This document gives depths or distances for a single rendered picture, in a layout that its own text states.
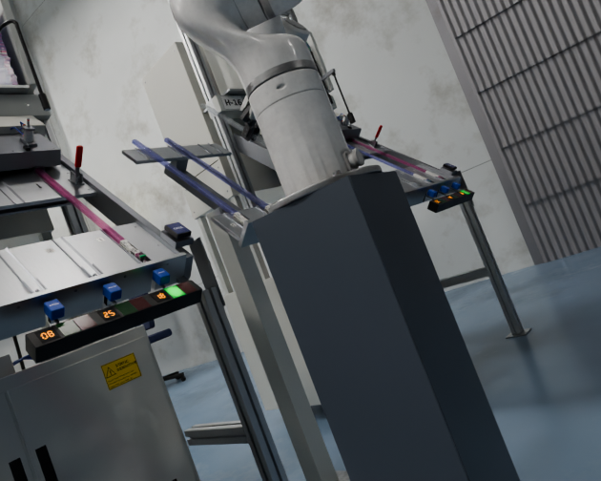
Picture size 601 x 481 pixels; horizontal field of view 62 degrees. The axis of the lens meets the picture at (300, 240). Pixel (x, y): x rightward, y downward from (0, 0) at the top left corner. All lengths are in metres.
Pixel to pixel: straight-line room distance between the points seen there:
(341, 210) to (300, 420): 0.83
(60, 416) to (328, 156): 0.87
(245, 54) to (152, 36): 5.23
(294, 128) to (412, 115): 3.56
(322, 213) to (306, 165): 0.08
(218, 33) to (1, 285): 0.59
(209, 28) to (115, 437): 0.95
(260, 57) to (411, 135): 3.54
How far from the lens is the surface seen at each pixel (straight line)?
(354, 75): 4.52
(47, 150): 1.50
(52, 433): 1.31
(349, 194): 0.68
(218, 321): 1.16
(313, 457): 1.43
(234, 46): 0.82
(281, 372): 1.38
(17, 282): 1.06
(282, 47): 0.80
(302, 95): 0.77
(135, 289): 1.09
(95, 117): 6.70
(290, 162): 0.75
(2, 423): 1.28
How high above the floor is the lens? 0.61
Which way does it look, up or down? 3 degrees up
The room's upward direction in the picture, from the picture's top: 21 degrees counter-clockwise
